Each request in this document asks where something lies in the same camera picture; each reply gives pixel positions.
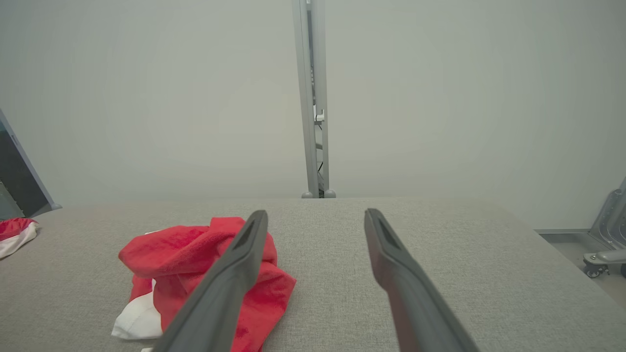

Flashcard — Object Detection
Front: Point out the red jersey with dark lettering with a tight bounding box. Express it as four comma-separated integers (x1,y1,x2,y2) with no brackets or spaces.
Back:
0,218,39,260

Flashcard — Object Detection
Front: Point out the grey metal post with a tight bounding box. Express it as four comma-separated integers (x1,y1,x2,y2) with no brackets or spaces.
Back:
292,0,336,198

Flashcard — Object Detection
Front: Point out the grey wheeled metal stand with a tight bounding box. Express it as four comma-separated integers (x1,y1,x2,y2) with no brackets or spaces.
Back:
534,178,626,279

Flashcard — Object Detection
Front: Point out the black panel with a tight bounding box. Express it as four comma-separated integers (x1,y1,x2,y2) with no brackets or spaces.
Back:
0,120,49,220

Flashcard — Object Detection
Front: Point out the red garment with white band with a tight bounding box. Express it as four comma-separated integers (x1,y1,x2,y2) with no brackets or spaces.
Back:
112,217,297,352

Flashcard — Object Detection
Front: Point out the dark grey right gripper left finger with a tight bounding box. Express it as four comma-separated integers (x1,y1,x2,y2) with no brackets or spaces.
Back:
154,210,269,352

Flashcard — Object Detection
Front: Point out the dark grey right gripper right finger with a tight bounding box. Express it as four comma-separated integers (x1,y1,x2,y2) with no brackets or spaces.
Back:
364,208,479,352

